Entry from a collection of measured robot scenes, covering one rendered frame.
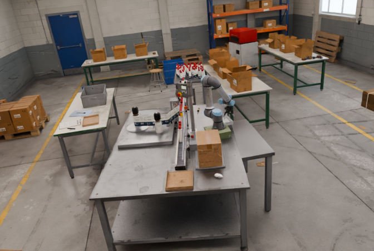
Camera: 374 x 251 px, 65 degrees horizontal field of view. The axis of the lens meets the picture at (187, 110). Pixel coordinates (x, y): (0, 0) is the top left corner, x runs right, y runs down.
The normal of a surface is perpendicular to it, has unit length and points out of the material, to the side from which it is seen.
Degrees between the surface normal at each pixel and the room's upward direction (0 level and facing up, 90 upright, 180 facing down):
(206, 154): 90
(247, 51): 90
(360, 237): 0
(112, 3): 90
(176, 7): 90
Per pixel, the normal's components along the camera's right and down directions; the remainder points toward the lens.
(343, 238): -0.10, -0.92
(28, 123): 0.18, 0.36
